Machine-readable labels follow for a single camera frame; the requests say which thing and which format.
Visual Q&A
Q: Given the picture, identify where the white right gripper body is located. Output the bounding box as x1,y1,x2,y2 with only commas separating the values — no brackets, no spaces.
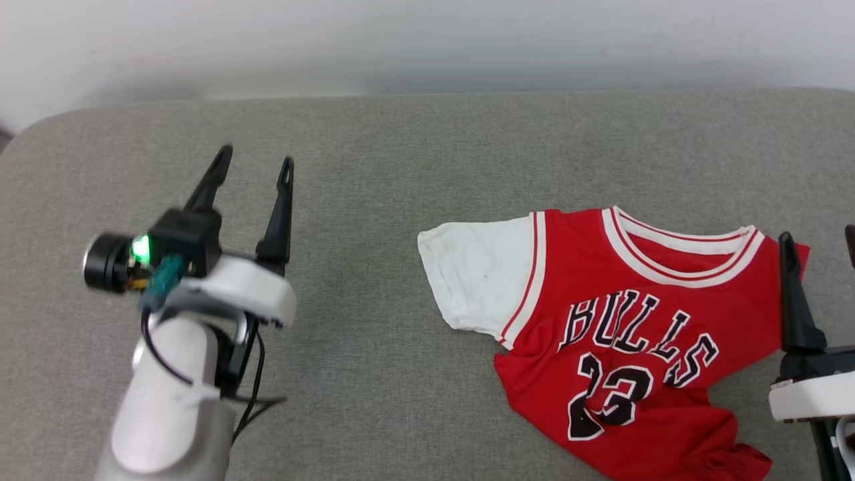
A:
768,347,855,481

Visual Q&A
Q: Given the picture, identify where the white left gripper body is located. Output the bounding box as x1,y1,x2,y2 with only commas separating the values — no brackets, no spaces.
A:
83,232,299,396

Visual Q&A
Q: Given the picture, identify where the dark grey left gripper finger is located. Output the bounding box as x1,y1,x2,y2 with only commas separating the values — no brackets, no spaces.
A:
255,156,295,276
184,145,234,215

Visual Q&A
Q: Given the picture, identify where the red white basketball jersey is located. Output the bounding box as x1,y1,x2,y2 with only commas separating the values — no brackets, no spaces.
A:
417,206,812,481

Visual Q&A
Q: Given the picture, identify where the grey fabric sofa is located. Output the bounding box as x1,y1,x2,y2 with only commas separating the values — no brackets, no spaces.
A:
0,88,855,481

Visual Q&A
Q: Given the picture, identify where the teal left cable connector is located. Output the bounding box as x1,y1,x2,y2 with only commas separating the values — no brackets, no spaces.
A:
139,253,187,312

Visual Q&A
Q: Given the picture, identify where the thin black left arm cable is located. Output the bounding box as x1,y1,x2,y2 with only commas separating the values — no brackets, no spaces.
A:
140,309,289,443

